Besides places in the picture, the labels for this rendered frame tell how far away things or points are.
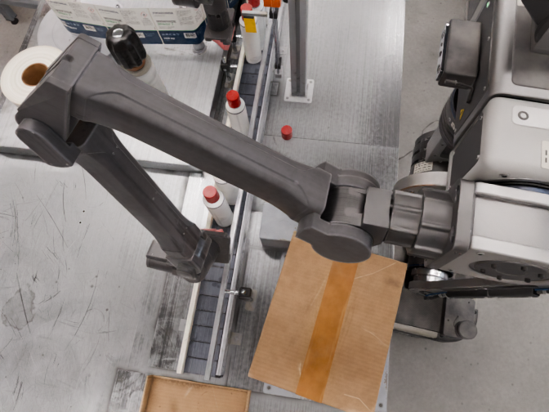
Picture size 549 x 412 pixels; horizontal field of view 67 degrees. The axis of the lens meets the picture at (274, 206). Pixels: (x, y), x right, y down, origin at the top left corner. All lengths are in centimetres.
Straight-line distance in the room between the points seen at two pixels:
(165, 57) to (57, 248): 68
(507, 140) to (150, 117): 40
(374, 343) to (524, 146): 47
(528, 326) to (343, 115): 133
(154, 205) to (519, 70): 53
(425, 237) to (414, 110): 190
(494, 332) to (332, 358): 138
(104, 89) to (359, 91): 101
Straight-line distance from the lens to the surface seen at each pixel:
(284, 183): 49
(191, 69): 141
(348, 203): 52
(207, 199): 96
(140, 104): 47
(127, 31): 114
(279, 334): 84
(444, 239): 52
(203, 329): 110
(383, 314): 85
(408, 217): 51
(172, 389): 117
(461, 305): 179
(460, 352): 207
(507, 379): 214
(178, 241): 73
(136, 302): 121
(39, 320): 133
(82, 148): 56
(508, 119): 55
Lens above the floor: 195
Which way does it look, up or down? 70 degrees down
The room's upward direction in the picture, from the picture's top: 10 degrees counter-clockwise
